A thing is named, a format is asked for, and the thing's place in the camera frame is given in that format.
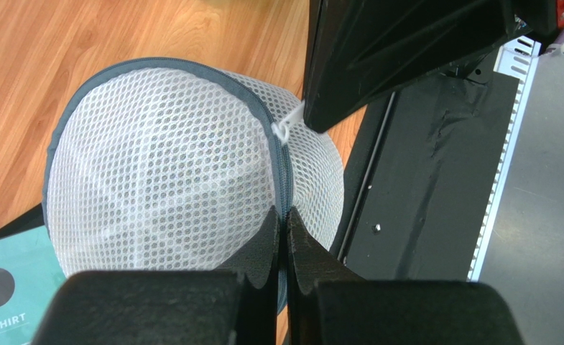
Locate white mesh laundry bag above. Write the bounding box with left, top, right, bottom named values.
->
left=42, top=57, right=346, bottom=314

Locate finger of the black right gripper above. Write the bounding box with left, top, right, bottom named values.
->
left=302, top=0, right=533, bottom=133

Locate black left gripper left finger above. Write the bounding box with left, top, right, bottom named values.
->
left=33, top=208, right=280, bottom=344

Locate teal shirt folding board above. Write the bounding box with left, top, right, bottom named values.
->
left=0, top=226, right=65, bottom=344

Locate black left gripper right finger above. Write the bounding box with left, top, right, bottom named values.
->
left=286, top=208, right=523, bottom=344

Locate white slotted cable duct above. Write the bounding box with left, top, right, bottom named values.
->
left=467, top=36, right=541, bottom=282

